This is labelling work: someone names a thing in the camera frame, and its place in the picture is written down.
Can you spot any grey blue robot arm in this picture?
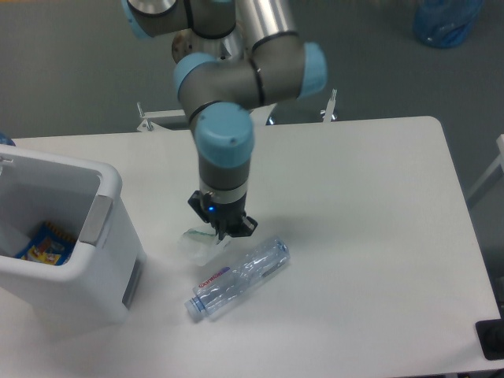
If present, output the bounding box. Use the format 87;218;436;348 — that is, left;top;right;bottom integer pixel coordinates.
122;1;328;239

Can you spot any white frame at right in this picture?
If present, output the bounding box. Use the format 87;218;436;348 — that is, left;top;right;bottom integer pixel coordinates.
465;134;503;209

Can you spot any black clamp on table edge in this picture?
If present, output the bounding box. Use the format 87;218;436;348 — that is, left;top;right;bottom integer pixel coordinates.
476;319;503;361

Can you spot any blue yellow snack wrapper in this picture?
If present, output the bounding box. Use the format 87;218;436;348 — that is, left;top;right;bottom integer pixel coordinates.
14;221;76;266

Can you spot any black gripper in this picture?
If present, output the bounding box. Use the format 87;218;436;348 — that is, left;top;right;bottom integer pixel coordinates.
187;191;258;241

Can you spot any blue plastic bag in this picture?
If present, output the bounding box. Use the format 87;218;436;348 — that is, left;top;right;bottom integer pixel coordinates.
412;0;485;49

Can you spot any blue object at left edge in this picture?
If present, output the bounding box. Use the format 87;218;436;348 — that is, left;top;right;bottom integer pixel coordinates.
0;132;16;146

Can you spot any clear plastic water bottle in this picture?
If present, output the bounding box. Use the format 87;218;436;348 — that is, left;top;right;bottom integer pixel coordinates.
184;236;291;322

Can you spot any white trash can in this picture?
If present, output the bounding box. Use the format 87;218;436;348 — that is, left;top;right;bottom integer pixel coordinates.
1;146;146;324

